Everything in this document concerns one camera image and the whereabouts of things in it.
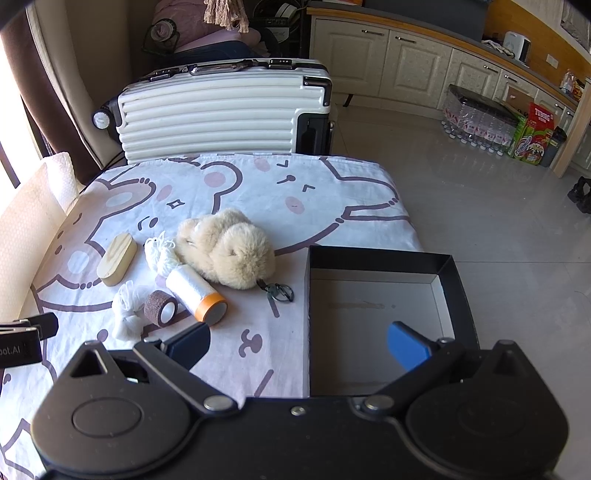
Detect pack of water bottles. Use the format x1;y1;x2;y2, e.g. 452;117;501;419
441;84;522;158

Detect beige fringed scarf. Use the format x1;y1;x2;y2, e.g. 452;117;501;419
203;0;250;34

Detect black wire fan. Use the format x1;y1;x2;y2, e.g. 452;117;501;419
142;18;185;57

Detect pink bedding bundle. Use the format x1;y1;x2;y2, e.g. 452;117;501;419
154;0;259;49

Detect brown bandage roll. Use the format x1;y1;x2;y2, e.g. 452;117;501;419
143;291;180;326

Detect brown cardboard box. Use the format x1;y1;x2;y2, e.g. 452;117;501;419
501;85;536;116

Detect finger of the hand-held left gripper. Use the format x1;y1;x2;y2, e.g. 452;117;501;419
0;313;59;342

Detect white yarn bundle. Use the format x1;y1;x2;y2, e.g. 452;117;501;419
144;231;183;278

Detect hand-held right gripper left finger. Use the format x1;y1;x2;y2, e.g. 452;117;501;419
60;320;241;415

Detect oval wooden block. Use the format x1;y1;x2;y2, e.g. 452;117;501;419
96;233;138;287

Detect colourful snack packets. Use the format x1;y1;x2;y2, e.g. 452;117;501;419
560;69;588;101

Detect green red printed carton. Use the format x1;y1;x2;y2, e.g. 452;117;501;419
508;102;557;167

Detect white mesh gauze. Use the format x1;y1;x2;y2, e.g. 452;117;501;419
112;280;148;341

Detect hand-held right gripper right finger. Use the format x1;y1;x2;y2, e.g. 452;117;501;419
359;322;536;412

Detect brown curtain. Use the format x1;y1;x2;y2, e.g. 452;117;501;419
0;14;100;185

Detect black cardboard box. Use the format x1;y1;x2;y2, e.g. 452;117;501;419
306;244;481;398

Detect beige plush toy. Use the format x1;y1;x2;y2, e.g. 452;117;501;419
175;208;295;304

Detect plastic film roll orange end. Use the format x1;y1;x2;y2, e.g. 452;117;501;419
165;267;228;322

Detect cream kitchen cabinet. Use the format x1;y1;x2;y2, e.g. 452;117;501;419
308;0;591;176

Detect white toaster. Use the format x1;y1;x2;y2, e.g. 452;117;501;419
502;31;532;62

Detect white ribbed suitcase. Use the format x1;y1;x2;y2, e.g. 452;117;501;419
92;58;334;163

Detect dark trash bin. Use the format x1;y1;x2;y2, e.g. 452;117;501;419
540;127;568;168

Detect dark blue bag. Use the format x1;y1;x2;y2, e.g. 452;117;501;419
171;41;265;65

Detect white embossed paper towel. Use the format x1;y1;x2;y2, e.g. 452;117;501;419
44;152;80;213

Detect bear printed blanket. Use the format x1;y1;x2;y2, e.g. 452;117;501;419
0;152;426;462

